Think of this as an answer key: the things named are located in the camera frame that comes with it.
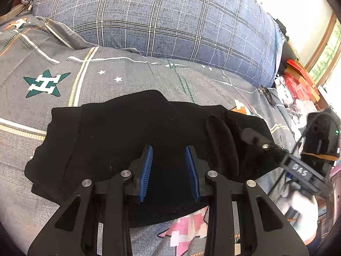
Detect clear plastic bags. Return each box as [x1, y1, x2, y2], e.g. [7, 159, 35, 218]
[274, 75, 324, 139]

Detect wooden headboard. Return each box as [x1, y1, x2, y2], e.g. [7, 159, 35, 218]
[0, 0, 34, 23]

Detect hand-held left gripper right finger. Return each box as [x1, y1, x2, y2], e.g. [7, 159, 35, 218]
[184, 145, 310, 256]

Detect red boxes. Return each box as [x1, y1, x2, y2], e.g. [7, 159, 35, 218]
[282, 59, 320, 103]

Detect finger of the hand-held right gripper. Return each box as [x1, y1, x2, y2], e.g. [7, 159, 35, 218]
[240, 127, 290, 164]

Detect person's right forearm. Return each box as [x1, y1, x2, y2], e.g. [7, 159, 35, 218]
[282, 189, 320, 246]

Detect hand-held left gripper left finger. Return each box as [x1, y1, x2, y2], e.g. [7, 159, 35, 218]
[27, 144, 154, 256]

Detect grey printed bedsheet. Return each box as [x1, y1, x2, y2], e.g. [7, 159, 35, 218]
[0, 16, 320, 256]

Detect wooden framed bamboo picture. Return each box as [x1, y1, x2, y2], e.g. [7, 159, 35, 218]
[304, 11, 341, 88]

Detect blue plaid pillow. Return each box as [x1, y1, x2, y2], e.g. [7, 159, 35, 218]
[32, 0, 283, 88]

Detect black pants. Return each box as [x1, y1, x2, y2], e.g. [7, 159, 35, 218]
[24, 89, 280, 228]

